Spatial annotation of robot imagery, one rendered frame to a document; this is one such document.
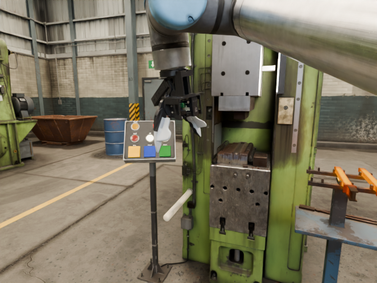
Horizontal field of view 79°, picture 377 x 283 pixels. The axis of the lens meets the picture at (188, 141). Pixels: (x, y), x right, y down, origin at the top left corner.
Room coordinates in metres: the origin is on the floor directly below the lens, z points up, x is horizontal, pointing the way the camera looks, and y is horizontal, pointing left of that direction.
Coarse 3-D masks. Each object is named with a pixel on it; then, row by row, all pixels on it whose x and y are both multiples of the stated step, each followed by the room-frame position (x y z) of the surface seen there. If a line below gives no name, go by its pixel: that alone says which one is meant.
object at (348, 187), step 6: (336, 168) 1.22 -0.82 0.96; (342, 174) 1.12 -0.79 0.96; (342, 180) 1.03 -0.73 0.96; (348, 180) 1.03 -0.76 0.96; (348, 186) 0.92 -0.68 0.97; (354, 186) 0.92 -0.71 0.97; (348, 192) 0.93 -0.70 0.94; (354, 192) 0.87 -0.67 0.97; (348, 198) 0.89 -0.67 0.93; (354, 198) 0.87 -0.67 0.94
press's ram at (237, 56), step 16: (224, 48) 1.50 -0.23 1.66; (240, 48) 1.47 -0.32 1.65; (256, 48) 1.43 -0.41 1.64; (224, 64) 1.50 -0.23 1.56; (240, 64) 1.46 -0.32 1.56; (256, 64) 1.43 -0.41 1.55; (224, 80) 1.50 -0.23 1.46; (240, 80) 1.46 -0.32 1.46; (256, 80) 1.43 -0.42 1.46; (256, 96) 1.58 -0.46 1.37
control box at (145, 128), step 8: (128, 128) 1.53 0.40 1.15; (144, 128) 1.54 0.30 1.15; (152, 128) 1.54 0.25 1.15; (128, 136) 1.50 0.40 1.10; (144, 136) 1.51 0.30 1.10; (128, 144) 1.47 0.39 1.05; (136, 144) 1.48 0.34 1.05; (144, 144) 1.48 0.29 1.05; (152, 144) 1.48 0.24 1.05; (168, 144) 1.49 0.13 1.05; (128, 160) 1.42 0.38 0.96; (136, 160) 1.43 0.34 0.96; (144, 160) 1.44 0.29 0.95; (152, 160) 1.45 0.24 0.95; (160, 160) 1.45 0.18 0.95; (168, 160) 1.46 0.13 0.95
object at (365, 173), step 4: (360, 168) 1.22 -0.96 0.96; (364, 168) 1.22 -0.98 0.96; (364, 172) 1.15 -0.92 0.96; (368, 172) 1.15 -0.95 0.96; (364, 176) 1.12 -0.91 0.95; (368, 176) 1.09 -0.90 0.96; (372, 176) 1.09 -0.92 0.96; (368, 180) 1.06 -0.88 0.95; (372, 180) 1.03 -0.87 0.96; (376, 180) 1.03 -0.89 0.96; (376, 184) 0.98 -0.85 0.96; (376, 188) 0.95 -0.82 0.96; (376, 192) 0.92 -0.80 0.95; (376, 196) 0.91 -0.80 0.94
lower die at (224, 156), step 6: (228, 144) 1.84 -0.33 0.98; (234, 144) 1.79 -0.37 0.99; (246, 144) 1.78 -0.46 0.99; (222, 150) 1.61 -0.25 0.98; (228, 150) 1.56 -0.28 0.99; (234, 150) 1.52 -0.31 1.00; (240, 150) 1.52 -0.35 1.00; (246, 150) 1.55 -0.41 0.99; (222, 156) 1.50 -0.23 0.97; (228, 156) 1.48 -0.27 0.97; (234, 156) 1.47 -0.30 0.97; (240, 156) 1.46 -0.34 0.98; (246, 156) 1.44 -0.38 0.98; (222, 162) 1.50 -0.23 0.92; (228, 162) 1.48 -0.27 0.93; (234, 162) 1.47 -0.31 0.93; (240, 162) 1.46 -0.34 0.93; (246, 162) 1.44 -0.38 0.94
